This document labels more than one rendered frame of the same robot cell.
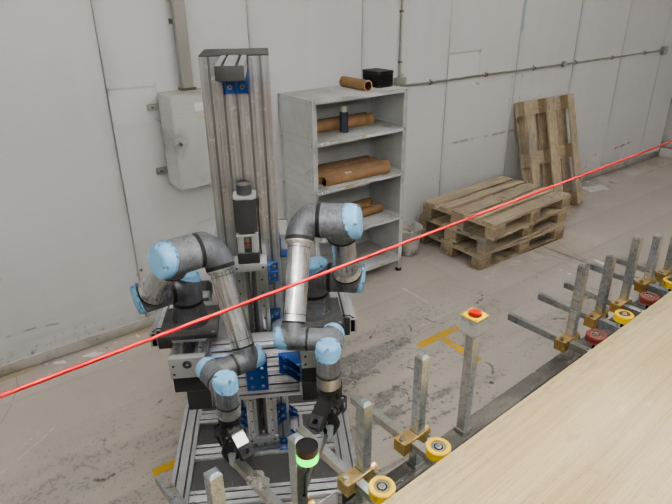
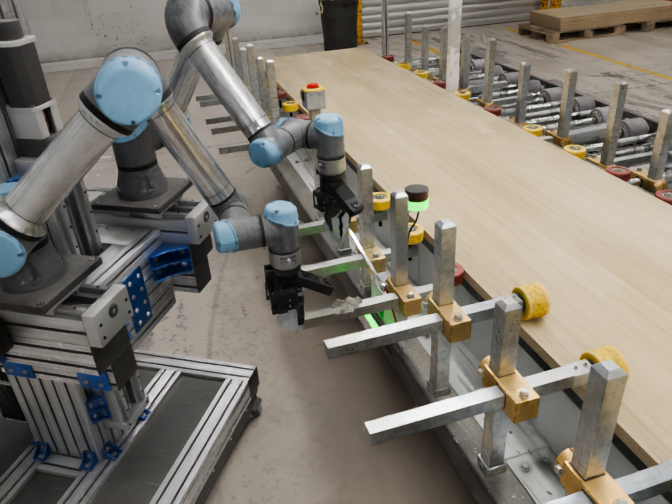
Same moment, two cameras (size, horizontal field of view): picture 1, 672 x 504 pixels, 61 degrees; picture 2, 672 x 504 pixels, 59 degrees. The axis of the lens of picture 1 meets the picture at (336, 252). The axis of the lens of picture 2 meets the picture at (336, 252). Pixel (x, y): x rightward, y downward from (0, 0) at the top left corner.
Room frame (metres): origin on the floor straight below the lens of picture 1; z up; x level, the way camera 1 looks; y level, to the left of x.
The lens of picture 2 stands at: (0.80, 1.42, 1.75)
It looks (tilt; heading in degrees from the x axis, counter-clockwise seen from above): 30 degrees down; 293
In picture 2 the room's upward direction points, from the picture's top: 4 degrees counter-clockwise
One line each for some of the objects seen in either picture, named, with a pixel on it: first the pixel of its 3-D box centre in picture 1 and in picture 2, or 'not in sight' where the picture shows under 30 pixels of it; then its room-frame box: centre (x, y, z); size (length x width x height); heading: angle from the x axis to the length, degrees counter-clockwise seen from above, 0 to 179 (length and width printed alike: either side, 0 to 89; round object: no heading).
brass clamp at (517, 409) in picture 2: not in sight; (507, 386); (0.86, 0.52, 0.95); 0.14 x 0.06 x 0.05; 129
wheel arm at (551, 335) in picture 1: (550, 335); (264, 143); (2.17, -0.97, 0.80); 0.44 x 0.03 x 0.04; 39
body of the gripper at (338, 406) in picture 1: (330, 399); (331, 191); (1.41, 0.02, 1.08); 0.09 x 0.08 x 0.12; 149
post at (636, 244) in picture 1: (628, 280); (254, 89); (2.46, -1.43, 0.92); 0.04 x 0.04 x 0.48; 39
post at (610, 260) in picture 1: (601, 300); (264, 104); (2.30, -1.24, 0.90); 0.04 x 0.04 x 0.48; 39
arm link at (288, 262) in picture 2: (227, 410); (285, 257); (1.40, 0.34, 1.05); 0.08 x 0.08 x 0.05
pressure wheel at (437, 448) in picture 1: (437, 458); (380, 210); (1.38, -0.32, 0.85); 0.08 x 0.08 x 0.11
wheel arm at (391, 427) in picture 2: not in sight; (493, 397); (0.88, 0.56, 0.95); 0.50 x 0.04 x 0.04; 39
